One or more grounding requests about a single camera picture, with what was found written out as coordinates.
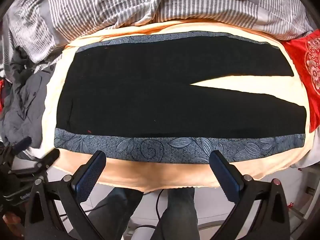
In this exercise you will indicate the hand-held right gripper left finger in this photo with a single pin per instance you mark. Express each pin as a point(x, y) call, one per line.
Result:
point(89, 176)

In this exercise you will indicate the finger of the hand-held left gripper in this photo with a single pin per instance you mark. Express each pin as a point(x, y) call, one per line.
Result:
point(49, 158)
point(23, 143)

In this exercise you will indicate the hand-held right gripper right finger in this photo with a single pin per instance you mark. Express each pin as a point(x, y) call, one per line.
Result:
point(226, 176)

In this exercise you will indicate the blue floral cloth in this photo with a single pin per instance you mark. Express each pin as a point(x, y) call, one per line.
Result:
point(150, 150)

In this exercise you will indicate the black pants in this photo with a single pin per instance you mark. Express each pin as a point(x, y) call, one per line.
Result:
point(150, 92)

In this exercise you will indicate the person's left hand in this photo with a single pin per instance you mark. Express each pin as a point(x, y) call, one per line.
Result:
point(10, 220)

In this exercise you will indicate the grey jacket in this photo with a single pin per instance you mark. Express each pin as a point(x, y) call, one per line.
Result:
point(27, 100)

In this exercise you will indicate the person's left leg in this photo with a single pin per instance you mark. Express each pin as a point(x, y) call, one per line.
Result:
point(117, 212)

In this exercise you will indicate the person's leg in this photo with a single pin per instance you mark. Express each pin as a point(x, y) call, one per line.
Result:
point(175, 212)
point(117, 212)

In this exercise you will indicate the person's right leg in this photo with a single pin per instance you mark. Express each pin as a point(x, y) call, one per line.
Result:
point(175, 212)

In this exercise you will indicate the peach blanket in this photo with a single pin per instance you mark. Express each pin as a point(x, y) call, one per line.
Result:
point(155, 176)

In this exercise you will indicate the white bed sheet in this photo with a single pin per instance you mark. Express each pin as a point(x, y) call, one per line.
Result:
point(310, 155)

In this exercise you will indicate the red embroidered pillow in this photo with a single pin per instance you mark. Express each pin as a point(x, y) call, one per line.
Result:
point(305, 62)

